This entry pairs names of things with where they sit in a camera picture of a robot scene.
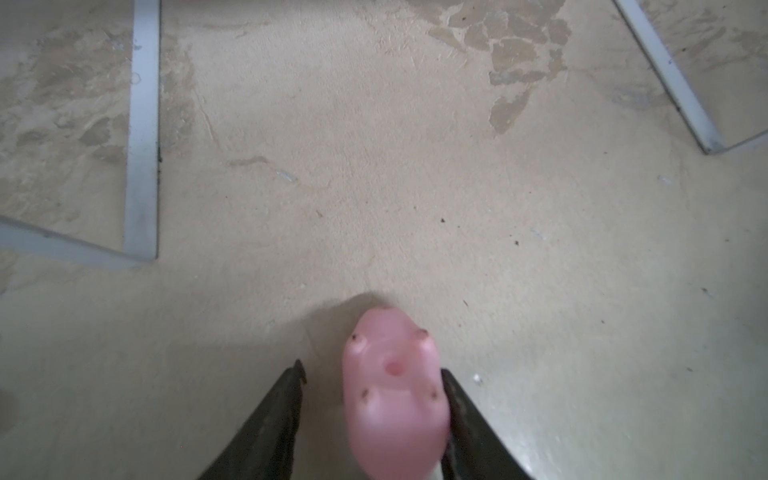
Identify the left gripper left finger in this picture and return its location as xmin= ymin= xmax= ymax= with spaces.
xmin=199 ymin=360 xmax=306 ymax=480

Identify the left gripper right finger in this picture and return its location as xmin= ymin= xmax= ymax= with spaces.
xmin=441 ymin=368 xmax=532 ymax=480

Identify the pink pig toy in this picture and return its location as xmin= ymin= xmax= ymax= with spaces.
xmin=342 ymin=307 xmax=450 ymax=479

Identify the white two-tier shelf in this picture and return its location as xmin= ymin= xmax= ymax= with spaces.
xmin=1 ymin=0 xmax=767 ymax=269

